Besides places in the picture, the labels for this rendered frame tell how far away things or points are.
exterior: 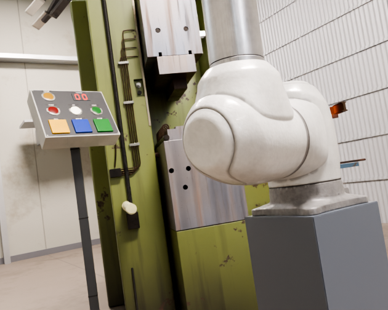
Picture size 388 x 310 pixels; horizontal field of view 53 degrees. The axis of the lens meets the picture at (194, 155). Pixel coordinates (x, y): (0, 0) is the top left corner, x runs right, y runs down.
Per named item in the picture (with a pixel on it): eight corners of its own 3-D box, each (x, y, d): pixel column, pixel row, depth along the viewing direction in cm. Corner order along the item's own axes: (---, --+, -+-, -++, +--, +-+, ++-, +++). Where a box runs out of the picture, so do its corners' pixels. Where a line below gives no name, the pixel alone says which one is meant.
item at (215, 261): (263, 312, 196) (249, 219, 199) (189, 329, 188) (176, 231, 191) (230, 286, 251) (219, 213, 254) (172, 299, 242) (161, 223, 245)
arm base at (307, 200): (382, 198, 84) (378, 173, 85) (312, 216, 72) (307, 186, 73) (316, 201, 100) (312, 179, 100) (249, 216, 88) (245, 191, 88)
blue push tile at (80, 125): (93, 131, 173) (88, 118, 177) (76, 131, 169) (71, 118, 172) (91, 134, 174) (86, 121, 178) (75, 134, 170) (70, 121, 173)
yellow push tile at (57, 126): (70, 132, 167) (65, 118, 171) (52, 133, 162) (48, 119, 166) (69, 135, 168) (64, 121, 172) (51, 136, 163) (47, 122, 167)
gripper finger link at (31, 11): (37, -3, 131) (37, -4, 131) (24, 12, 133) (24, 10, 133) (45, 2, 134) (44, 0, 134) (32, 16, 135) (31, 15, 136)
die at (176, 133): (206, 137, 205) (204, 121, 206) (169, 141, 201) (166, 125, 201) (190, 146, 246) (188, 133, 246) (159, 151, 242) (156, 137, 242)
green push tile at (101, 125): (113, 130, 179) (108, 118, 183) (98, 131, 175) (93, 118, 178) (112, 133, 180) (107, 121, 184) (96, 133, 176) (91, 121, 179)
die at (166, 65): (196, 71, 207) (194, 53, 208) (159, 74, 203) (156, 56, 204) (182, 91, 248) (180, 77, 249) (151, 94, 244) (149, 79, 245)
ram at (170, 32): (218, 52, 211) (207, -19, 214) (147, 57, 203) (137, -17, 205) (201, 75, 252) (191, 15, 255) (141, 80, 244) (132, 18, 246)
